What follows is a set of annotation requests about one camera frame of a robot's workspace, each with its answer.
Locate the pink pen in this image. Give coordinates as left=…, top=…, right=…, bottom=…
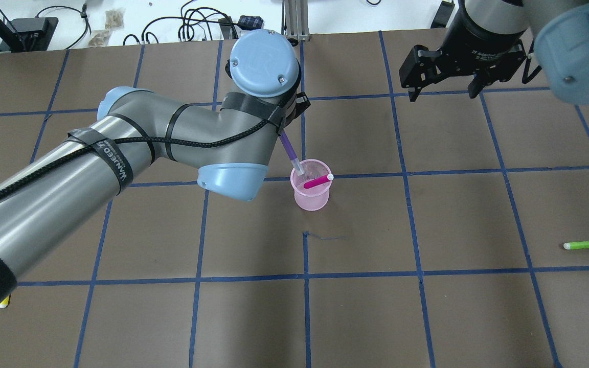
left=302, top=174, right=334, bottom=189

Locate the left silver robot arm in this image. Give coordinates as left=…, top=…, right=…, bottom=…
left=0, top=29, right=309, bottom=302

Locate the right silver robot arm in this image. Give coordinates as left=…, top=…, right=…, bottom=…
left=399, top=1, right=589, bottom=105

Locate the pink mesh cup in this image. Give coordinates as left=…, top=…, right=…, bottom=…
left=289, top=159, right=332, bottom=211

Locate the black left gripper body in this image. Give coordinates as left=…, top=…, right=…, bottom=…
left=283, top=91, right=311, bottom=128

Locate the snack bag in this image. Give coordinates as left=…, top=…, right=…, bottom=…
left=104, top=8, right=124, bottom=30
left=88, top=29, right=111, bottom=47

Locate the aluminium frame post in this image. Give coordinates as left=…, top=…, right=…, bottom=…
left=281, top=0, right=310, bottom=42

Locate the purple pen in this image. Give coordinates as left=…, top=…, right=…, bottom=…
left=280, top=130, right=305, bottom=176

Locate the small blue black adapter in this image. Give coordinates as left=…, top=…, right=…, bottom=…
left=237, top=15, right=264, bottom=31

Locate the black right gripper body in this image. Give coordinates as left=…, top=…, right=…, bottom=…
left=399, top=5, right=528, bottom=89

